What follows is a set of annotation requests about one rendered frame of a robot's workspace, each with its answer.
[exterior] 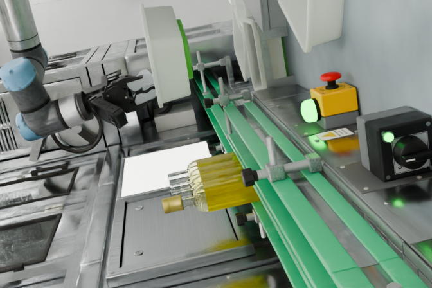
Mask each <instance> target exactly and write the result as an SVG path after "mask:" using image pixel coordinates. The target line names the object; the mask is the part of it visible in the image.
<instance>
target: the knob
mask: <svg viewBox="0 0 432 288"><path fill-rule="evenodd" d="M393 158H394V160H395V161H396V163H398V164H399V165H400V166H402V167H405V168H408V169H412V170H414V169H418V168H420V167H422V166H423V165H424V164H425V163H426V162H427V160H428V159H432V150H430V149H428V146H427V145H426V144H425V143H424V142H423V141H422V140H421V139H420V138H418V137H416V136H412V135H408V136H404V137H402V138H401V139H399V140H398V141H397V142H396V144H395V146H394V148H393Z"/></svg>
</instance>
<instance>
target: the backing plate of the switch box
mask: <svg viewBox="0 0 432 288"><path fill-rule="evenodd" d="M335 169H336V170H337V171H338V172H339V173H340V174H341V175H343V176H344V177H345V178H346V179H347V180H348V181H349V182H350V183H351V184H352V185H353V186H354V187H356V188H357V189H358V190H359V191H360V192H361V193H362V194H365V193H368V192H373V191H377V190H382V189H385V188H391V187H394V186H399V185H405V184H408V183H413V182H416V181H421V180H425V179H430V178H432V172H427V173H423V174H419V175H413V176H410V177H405V178H401V179H396V180H393V181H387V182H382V181H381V180H380V179H379V178H378V177H376V176H375V175H374V174H372V173H371V171H369V170H368V169H366V168H365V167H364V166H363V165H362V161H360V162H356V163H351V164H347V165H342V166H337V167H335Z"/></svg>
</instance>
